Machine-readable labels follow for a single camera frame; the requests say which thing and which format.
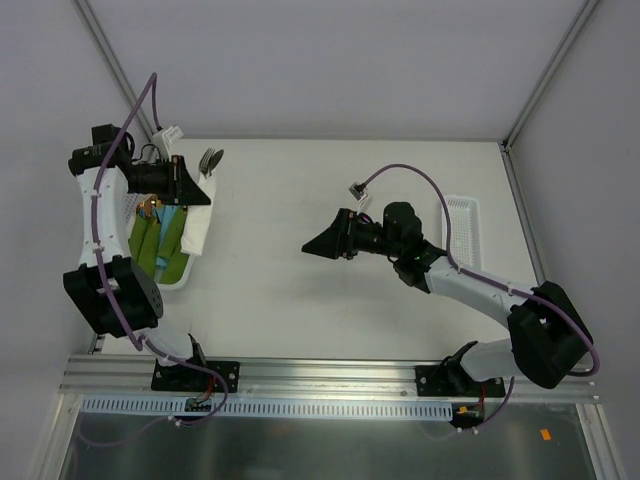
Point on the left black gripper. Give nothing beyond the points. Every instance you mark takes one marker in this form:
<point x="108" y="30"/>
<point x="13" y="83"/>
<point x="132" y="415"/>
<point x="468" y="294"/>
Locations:
<point x="176" y="180"/>

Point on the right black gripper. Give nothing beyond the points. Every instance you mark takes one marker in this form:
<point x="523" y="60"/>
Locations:
<point x="344" y="234"/>

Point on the white paper napkin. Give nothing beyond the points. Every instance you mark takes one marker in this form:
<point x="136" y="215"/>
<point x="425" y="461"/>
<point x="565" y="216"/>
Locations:
<point x="198" y="220"/>

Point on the silver fork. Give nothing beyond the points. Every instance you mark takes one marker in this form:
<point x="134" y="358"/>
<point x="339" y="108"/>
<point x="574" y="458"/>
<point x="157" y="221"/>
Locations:
<point x="204" y="164"/>

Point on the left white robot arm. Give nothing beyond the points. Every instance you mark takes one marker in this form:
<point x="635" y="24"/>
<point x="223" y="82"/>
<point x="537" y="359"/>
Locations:
<point x="111" y="290"/>

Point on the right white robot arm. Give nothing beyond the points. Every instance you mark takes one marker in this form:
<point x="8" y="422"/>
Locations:
<point x="547" y="337"/>

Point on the light blue rolled napkin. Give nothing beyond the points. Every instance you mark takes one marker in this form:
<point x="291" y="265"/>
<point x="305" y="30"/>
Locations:
<point x="171" y="228"/>

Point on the green rolled napkin bundle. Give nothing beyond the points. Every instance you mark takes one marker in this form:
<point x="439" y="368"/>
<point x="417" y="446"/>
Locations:
<point x="143" y="244"/>

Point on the gold cutlery in basket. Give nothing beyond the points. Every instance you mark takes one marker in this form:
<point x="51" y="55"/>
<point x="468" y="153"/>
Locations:
<point x="148" y="208"/>

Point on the white perforated basket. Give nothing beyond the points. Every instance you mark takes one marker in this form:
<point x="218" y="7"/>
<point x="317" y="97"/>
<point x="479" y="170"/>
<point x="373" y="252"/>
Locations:
<point x="165" y="240"/>

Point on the white narrow utensil tray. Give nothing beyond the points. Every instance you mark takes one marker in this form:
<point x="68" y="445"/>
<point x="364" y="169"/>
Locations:
<point x="465" y="236"/>

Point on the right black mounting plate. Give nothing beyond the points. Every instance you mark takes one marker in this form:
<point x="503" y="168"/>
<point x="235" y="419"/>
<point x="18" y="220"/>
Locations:
<point x="453" y="381"/>

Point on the black mounting plate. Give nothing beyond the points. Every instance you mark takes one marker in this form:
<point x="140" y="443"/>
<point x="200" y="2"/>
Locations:
<point x="453" y="381"/>
<point x="225" y="375"/>

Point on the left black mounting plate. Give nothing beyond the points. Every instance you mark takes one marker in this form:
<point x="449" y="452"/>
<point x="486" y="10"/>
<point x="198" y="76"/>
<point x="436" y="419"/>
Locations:
<point x="225" y="375"/>

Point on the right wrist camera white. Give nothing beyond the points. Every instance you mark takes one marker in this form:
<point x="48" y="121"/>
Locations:
<point x="360" y="193"/>

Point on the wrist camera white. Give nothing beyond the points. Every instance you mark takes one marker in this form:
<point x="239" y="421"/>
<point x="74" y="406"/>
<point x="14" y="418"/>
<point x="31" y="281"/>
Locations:
<point x="165" y="138"/>
<point x="360" y="193"/>

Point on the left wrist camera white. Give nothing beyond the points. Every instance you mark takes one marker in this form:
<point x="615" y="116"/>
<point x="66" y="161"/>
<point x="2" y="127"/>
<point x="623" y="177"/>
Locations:
<point x="165" y="138"/>

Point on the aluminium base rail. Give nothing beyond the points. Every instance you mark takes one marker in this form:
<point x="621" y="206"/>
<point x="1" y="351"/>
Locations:
<point x="299" y="379"/>

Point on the left aluminium frame post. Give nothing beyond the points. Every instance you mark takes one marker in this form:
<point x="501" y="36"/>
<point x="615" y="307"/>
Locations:
<point x="106" y="52"/>

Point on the aluminium frame post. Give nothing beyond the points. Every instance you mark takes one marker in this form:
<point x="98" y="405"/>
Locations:
<point x="560" y="54"/>
<point x="106" y="52"/>

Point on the white slotted cable duct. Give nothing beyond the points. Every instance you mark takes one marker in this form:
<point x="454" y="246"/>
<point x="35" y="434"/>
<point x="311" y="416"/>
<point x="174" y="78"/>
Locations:
<point x="270" y="408"/>

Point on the right aluminium frame post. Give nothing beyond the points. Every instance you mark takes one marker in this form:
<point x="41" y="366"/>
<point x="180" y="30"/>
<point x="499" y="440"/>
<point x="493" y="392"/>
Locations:
<point x="560" y="54"/>

